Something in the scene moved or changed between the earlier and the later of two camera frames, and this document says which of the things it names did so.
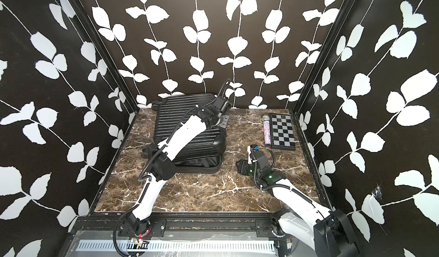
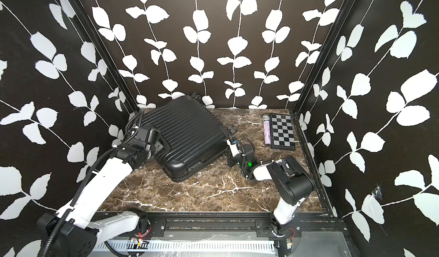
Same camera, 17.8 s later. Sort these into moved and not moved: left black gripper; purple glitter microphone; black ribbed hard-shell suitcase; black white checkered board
Moved: black ribbed hard-shell suitcase; left black gripper
Not moved: purple glitter microphone; black white checkered board
